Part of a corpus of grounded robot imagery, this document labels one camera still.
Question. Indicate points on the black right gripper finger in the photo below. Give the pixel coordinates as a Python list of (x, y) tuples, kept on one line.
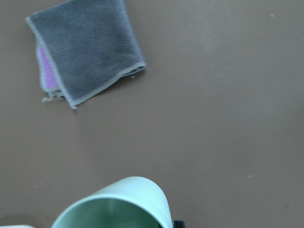
[(179, 224)]

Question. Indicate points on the green plastic cup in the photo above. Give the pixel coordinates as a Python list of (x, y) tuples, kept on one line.
[(133, 202)]

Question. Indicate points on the cream rabbit tray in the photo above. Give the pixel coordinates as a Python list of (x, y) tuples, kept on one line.
[(17, 226)]

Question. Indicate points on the purple cloth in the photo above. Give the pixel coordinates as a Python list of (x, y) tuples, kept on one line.
[(48, 82)]

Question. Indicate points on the grey folded cloth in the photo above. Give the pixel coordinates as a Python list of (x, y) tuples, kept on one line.
[(90, 45)]

